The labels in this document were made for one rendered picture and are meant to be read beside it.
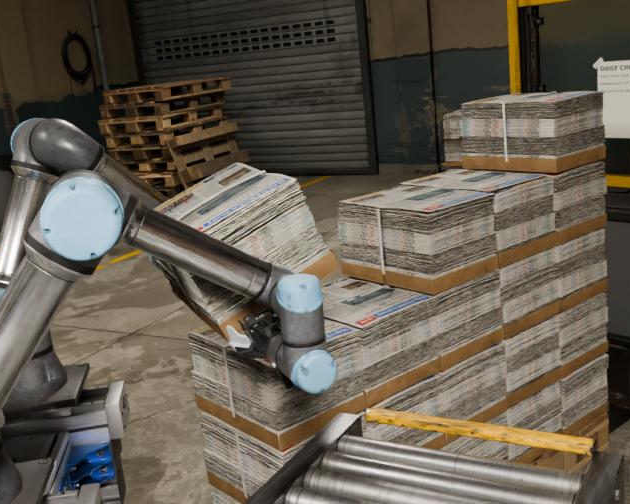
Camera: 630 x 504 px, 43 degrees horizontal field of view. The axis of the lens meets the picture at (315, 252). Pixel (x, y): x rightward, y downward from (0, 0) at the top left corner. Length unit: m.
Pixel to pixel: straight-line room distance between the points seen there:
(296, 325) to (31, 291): 0.42
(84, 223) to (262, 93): 8.91
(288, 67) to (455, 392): 7.77
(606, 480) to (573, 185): 1.44
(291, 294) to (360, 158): 8.22
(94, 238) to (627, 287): 2.53
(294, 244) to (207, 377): 0.61
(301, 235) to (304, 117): 8.16
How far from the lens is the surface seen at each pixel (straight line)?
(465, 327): 2.35
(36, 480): 1.59
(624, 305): 3.43
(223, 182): 1.86
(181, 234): 1.39
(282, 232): 1.64
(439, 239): 2.21
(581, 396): 2.95
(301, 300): 1.32
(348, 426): 1.60
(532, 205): 2.53
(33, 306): 1.27
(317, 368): 1.34
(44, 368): 1.96
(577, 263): 2.78
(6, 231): 2.06
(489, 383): 2.49
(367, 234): 2.35
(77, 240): 1.21
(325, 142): 9.70
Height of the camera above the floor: 1.52
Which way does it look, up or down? 14 degrees down
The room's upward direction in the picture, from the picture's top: 6 degrees counter-clockwise
